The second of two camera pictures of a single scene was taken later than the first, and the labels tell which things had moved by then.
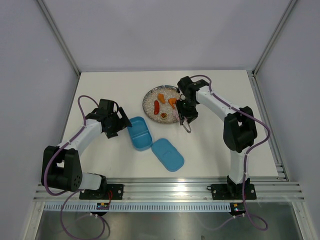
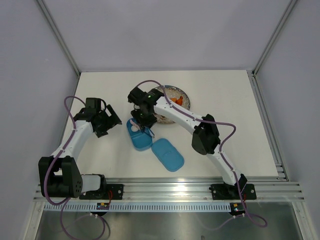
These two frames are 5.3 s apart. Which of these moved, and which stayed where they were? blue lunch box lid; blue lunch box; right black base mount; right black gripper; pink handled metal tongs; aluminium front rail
Moved: right black gripper; pink handled metal tongs
Stayed: right black base mount; blue lunch box lid; blue lunch box; aluminium front rail
